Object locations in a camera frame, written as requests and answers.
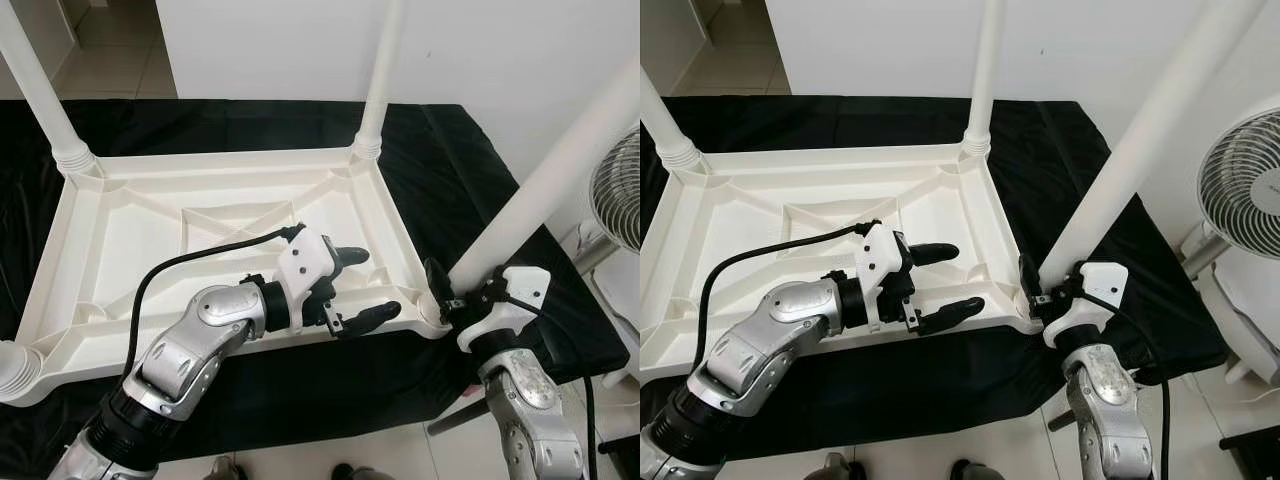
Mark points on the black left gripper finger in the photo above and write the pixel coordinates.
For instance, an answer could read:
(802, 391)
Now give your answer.
(952, 316)
(352, 257)
(935, 255)
(370, 318)

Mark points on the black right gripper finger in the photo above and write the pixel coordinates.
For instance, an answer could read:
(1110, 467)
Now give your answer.
(1032, 282)
(440, 288)

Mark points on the white plastic children table top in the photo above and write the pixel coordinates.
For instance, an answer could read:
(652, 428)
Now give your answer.
(120, 240)
(730, 240)

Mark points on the dark grey metal table leg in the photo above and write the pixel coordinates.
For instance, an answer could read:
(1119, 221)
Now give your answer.
(458, 418)
(1060, 420)

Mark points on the black robot right foot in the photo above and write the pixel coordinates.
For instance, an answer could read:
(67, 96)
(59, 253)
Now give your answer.
(975, 472)
(355, 474)

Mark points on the black floor stand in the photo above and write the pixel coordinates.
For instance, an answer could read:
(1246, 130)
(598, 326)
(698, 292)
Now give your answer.
(625, 460)
(1255, 455)

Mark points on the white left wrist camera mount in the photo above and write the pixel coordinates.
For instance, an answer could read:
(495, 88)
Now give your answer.
(880, 265)
(305, 265)

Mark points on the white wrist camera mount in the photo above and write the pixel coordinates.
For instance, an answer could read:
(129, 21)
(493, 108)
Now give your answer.
(880, 265)
(305, 265)
(1100, 285)
(520, 290)

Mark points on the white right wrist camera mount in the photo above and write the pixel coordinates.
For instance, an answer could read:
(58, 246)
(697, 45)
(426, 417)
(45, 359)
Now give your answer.
(1100, 285)
(520, 290)

